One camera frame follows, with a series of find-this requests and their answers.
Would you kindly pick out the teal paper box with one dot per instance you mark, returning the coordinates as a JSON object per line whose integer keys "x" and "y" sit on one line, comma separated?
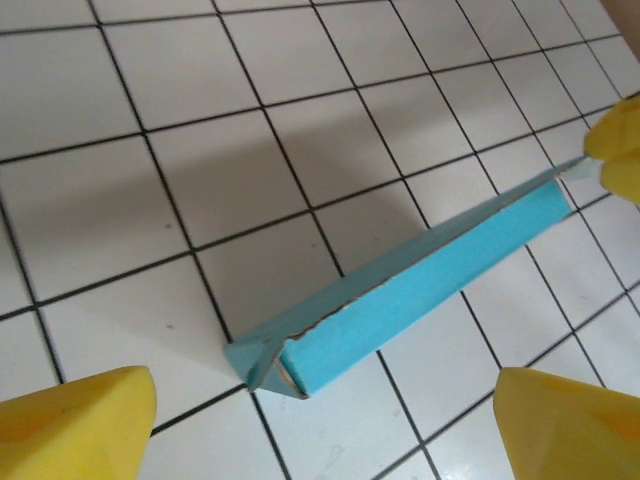
{"x": 400, "y": 290}

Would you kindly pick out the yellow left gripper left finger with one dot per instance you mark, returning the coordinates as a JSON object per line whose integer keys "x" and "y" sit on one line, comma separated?
{"x": 70, "y": 430}

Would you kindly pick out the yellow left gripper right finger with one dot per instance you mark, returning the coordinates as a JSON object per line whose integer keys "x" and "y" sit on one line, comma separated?
{"x": 575, "y": 430}

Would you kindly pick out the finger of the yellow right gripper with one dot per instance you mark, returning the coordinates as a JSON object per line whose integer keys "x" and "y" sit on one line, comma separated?
{"x": 625, "y": 177}
{"x": 617, "y": 132}

